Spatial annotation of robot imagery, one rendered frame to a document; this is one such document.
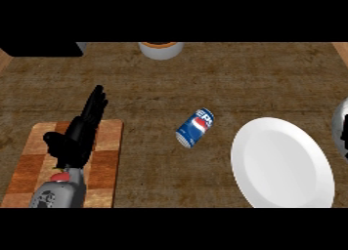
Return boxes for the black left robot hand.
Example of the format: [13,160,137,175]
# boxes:
[41,84,109,171]

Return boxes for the white plate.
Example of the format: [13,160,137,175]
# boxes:
[229,116,336,209]

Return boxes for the black appliance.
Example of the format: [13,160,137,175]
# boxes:
[0,41,88,59]

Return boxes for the checkered wooden cutting board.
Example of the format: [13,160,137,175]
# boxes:
[0,118,125,209]

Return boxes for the white cup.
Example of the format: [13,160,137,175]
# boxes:
[137,41,186,62]

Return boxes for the blue soda can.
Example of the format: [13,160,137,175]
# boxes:
[174,107,216,149]

